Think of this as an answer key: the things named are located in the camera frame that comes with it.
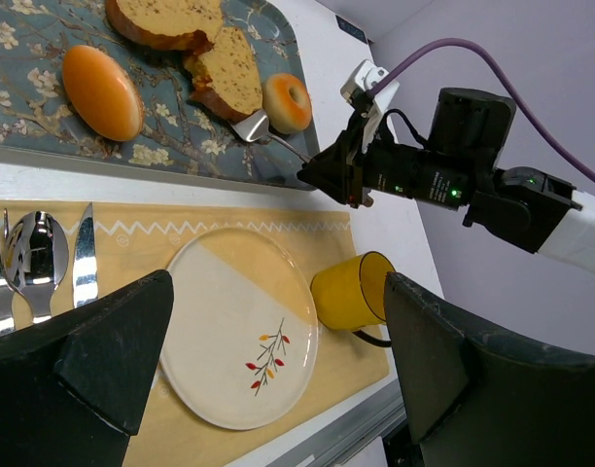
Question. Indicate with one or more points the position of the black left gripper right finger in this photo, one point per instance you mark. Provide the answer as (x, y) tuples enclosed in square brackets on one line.
[(478, 394)]

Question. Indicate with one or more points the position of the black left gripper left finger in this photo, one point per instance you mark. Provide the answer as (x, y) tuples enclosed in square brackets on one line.
[(73, 389)]

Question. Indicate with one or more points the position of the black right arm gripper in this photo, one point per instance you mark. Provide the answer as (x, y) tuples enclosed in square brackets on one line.
[(454, 166)]

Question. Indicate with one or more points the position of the metal spatula wooden handle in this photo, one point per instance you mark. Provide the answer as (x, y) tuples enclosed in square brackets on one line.
[(256, 127)]

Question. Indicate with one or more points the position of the small bread slice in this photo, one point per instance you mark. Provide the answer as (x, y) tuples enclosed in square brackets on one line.
[(226, 79)]

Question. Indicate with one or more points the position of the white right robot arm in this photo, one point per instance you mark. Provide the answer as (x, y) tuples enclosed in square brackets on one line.
[(552, 218)]

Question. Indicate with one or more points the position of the large bread slice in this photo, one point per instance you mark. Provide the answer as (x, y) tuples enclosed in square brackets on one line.
[(167, 25)]

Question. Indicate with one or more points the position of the orange oval bread roll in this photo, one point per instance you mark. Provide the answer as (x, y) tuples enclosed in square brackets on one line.
[(102, 93)]

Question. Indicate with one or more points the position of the orange bagel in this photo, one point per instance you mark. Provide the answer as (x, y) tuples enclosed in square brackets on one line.
[(287, 103)]

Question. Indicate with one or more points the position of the silver table knife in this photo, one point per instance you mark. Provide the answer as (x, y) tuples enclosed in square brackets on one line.
[(85, 283)]

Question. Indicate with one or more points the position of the yellow mug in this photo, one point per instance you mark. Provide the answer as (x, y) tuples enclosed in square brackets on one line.
[(350, 295)]

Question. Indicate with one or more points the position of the silver spoon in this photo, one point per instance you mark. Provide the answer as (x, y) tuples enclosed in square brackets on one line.
[(36, 261)]

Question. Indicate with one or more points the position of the cream and yellow plate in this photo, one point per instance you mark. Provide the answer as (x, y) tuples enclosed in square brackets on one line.
[(242, 341)]

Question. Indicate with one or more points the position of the floral blue serving tray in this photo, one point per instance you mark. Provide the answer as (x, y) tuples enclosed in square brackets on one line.
[(179, 135)]

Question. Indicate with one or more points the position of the aluminium table rail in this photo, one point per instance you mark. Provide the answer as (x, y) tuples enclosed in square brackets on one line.
[(377, 416)]

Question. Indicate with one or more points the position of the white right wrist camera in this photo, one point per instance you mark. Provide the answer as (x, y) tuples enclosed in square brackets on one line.
[(365, 77)]

